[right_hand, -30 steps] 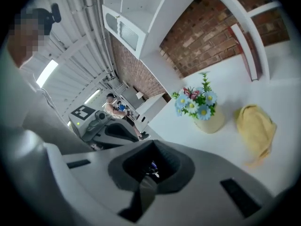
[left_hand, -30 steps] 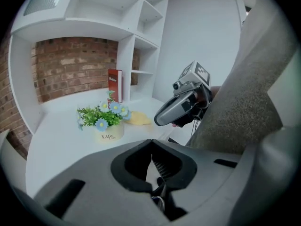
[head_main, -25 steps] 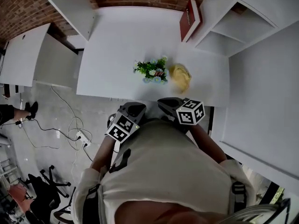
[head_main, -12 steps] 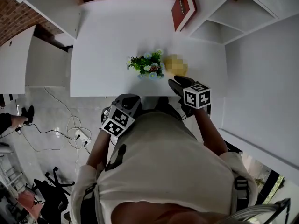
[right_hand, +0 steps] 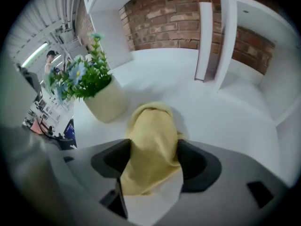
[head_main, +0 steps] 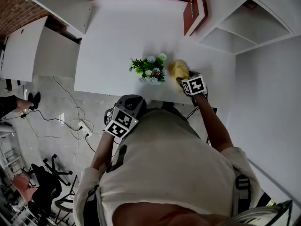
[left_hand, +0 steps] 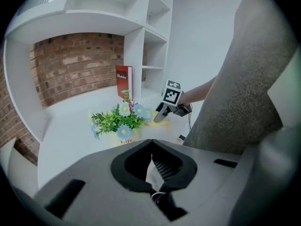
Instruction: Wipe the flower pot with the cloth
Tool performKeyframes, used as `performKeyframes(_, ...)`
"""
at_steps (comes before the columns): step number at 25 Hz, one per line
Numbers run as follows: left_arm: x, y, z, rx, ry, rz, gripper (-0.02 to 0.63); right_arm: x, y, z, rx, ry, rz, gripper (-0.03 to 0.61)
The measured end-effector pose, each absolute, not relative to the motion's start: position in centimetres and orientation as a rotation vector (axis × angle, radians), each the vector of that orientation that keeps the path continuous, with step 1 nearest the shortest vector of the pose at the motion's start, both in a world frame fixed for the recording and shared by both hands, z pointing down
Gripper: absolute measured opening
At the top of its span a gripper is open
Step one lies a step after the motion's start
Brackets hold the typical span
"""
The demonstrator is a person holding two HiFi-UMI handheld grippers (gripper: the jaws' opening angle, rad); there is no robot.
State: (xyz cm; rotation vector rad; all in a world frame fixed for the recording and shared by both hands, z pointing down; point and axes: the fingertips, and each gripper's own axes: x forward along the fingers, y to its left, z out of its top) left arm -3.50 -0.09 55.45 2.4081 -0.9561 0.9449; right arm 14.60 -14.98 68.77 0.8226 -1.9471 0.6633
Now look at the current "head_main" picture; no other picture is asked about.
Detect white side cabinet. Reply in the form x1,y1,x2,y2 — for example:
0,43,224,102
0,15,81,82

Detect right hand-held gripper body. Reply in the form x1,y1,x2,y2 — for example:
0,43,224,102
181,74,209,107

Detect white power strip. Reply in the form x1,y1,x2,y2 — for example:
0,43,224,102
77,120,94,137

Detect dark framed window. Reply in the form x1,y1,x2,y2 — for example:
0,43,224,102
260,191,279,208

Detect white shelf unit with cabinet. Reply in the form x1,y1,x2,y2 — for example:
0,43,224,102
0,0,93,35

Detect artificial flower plant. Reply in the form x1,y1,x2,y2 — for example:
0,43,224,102
128,53,168,86

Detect black cable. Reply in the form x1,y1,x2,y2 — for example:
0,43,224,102
21,109,83,131

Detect yellow cloth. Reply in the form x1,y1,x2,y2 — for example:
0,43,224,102
167,59,191,94

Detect white open shelf unit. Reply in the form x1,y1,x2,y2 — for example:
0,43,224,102
188,0,301,56

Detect person's right forearm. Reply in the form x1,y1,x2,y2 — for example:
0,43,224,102
194,94,235,153

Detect grey black shoulder strap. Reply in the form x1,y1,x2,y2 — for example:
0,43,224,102
234,174,252,218
83,185,102,226

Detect person's left forearm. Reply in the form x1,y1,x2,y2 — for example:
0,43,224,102
90,132,118,171

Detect black office chair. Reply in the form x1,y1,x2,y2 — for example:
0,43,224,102
28,153,74,218

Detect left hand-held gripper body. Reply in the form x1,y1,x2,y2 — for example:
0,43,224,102
104,106,139,139

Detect person's eyeglasses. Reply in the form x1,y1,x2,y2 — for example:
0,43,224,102
223,199,294,226

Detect white cable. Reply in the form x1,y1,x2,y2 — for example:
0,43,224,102
53,76,95,174

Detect red book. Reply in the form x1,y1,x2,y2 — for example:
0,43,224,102
182,0,209,37

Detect person's torso white shirt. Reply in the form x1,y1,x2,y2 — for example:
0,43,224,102
72,108,263,226

